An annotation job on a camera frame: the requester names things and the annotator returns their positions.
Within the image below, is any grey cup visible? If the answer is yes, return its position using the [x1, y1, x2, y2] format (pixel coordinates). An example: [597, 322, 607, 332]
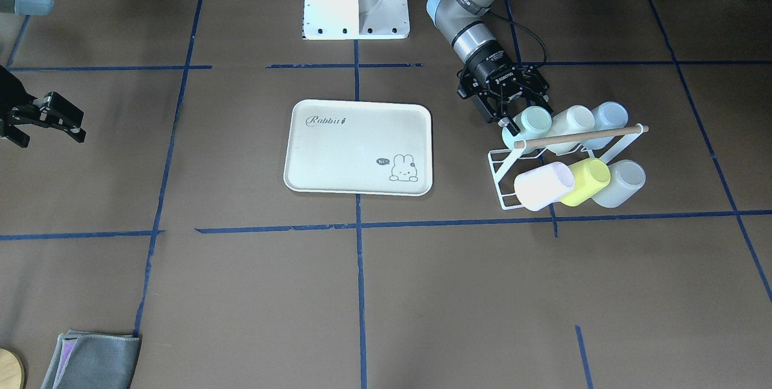
[591, 160, 646, 209]

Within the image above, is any yellow cup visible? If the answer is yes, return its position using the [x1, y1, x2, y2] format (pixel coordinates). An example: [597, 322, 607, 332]
[559, 158, 610, 207]

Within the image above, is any white wire cup rack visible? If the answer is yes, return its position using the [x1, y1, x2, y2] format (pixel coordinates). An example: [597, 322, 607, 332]
[486, 124, 649, 210]

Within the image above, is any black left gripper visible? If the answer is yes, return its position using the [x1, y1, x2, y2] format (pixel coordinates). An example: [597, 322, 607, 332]
[456, 51, 552, 136]

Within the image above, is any grey folded cloth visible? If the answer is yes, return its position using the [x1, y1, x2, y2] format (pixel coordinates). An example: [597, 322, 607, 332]
[41, 329, 142, 388]

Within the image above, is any blue cup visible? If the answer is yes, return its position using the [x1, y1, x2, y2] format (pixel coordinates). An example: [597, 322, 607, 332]
[581, 101, 628, 150]

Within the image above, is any wooden mug tree stand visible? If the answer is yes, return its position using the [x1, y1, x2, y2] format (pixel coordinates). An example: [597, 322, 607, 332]
[1, 348, 27, 388]

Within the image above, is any beige rabbit tray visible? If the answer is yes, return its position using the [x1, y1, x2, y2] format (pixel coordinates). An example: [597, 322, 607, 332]
[283, 100, 434, 197]

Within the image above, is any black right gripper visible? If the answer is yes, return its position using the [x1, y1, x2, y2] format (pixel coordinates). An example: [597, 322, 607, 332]
[0, 65, 87, 148]

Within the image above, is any green cup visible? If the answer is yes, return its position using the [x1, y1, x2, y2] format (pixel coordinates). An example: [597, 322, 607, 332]
[502, 106, 552, 150]

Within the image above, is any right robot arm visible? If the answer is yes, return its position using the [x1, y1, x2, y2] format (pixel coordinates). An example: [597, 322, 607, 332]
[1, 0, 86, 148]

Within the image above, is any pink cup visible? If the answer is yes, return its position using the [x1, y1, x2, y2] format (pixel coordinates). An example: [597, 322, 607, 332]
[513, 162, 575, 211]

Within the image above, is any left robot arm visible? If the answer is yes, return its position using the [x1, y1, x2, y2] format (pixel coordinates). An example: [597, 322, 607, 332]
[426, 0, 552, 136]

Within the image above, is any beige cup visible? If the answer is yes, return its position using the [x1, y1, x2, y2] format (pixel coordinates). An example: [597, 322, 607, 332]
[546, 105, 595, 155]

